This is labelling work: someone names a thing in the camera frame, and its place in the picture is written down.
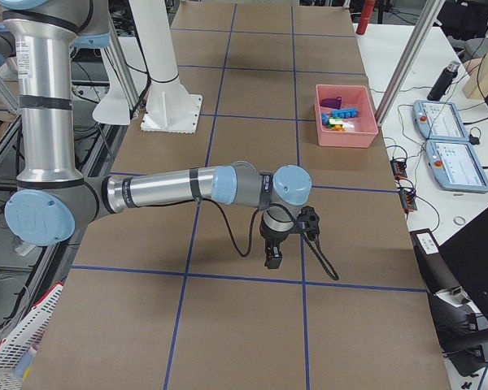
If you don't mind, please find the black water bottle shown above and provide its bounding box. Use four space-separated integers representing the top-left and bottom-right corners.
427 60 461 102

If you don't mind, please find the orange block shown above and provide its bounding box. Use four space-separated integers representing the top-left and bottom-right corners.
331 125 346 132

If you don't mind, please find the pink plastic box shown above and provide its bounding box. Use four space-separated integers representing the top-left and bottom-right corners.
314 84 378 148

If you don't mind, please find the white plastic basket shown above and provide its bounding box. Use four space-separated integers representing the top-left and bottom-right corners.
0 282 63 389

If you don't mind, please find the green block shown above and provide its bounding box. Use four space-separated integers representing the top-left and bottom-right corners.
327 119 343 129

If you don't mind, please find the lower teach pendant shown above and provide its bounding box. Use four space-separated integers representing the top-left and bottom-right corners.
425 139 488 193

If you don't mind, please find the purple block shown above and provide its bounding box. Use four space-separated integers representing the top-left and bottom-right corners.
320 97 342 110

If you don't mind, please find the small blue block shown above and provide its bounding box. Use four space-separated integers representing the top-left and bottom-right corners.
321 113 329 126

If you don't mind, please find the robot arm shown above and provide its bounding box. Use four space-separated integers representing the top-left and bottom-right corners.
2 1 316 269

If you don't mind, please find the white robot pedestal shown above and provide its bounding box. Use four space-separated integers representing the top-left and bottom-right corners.
93 1 203 133

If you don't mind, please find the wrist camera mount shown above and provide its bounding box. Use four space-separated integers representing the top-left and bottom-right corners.
297 206 320 242

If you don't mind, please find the aluminium frame post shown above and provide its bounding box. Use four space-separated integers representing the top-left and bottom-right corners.
375 0 445 126

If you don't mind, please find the upper teach pendant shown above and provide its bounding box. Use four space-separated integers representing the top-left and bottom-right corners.
412 100 468 141

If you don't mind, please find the long blue block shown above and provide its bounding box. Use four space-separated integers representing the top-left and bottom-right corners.
330 108 359 119

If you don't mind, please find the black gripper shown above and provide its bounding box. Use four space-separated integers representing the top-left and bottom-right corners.
259 225 290 269

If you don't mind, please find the teach pendant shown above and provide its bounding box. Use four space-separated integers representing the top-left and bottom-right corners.
425 139 488 193
412 100 468 141

